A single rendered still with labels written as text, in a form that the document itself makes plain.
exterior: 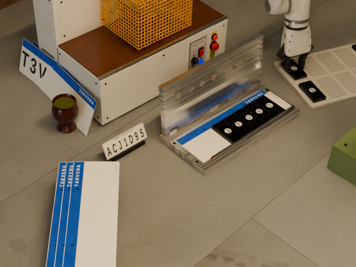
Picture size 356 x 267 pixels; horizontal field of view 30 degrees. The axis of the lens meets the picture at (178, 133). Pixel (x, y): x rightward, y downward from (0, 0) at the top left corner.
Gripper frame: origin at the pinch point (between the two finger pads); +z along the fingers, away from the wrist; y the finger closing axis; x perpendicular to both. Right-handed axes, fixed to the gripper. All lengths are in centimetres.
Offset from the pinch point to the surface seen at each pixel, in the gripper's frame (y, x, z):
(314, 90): 0.0, -13.2, 4.1
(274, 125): -22.3, -23.2, 6.1
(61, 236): -100, -48, 3
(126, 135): -69, -14, 1
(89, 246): -94, -54, 4
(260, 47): -16.9, -4.6, -12.7
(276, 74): -6.1, 1.9, 3.2
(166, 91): -57, -17, -13
